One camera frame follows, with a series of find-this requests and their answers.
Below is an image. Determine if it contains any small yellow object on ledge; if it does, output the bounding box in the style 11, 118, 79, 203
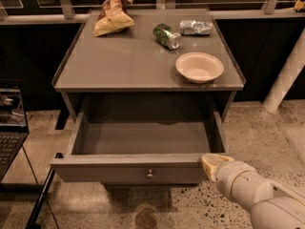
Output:
294, 0, 305, 11

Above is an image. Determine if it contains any grey drawer cabinet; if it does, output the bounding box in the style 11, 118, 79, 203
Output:
52, 9, 245, 117

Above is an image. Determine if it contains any crumpled silver foil packet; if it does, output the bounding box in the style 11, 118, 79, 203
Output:
180, 20, 214, 35

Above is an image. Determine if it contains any black laptop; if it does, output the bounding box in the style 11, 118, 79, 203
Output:
0, 79, 29, 180

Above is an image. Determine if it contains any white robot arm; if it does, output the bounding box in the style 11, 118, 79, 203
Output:
201, 154, 305, 229

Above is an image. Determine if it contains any grey metal railing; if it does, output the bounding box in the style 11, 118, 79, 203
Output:
0, 0, 305, 25

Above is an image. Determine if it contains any black floor stand bar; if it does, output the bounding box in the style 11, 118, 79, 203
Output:
25, 168, 59, 229

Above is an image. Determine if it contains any round metal drawer knob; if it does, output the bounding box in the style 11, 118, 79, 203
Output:
146, 169, 153, 179

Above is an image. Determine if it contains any white diagonal pipe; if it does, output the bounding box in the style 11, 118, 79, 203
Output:
262, 29, 305, 113

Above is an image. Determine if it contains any green soda can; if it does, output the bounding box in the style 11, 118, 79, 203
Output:
153, 24, 181, 50

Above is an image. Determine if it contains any grey top drawer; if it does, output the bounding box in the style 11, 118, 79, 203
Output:
51, 111, 227, 186

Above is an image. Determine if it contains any yellow brown chip bag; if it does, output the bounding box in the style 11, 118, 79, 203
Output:
93, 0, 134, 37

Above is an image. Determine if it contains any white paper bowl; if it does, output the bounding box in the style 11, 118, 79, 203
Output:
175, 52, 224, 84

